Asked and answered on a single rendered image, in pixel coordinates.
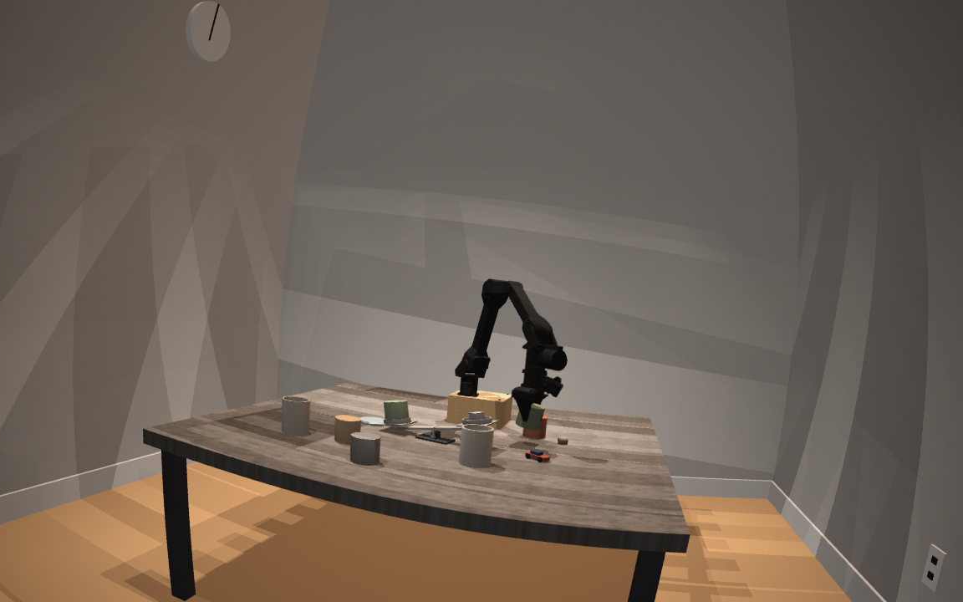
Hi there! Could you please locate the grey cylindrical cup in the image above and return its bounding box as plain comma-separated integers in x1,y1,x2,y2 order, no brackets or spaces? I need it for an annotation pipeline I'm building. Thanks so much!
459,424,494,468
282,396,310,436

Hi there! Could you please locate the red toy car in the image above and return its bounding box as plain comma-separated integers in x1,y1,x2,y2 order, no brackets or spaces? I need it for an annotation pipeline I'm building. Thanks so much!
526,449,550,462

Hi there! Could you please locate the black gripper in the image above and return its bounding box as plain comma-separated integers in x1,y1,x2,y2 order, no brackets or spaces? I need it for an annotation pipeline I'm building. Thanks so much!
511,365,549,422

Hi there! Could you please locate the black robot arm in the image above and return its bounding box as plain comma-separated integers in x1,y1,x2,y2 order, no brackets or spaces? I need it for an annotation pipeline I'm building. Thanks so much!
455,279,568,397

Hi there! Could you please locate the dark grey cylinder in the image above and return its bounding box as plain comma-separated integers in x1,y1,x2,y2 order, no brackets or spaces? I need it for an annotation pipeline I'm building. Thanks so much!
350,432,380,466

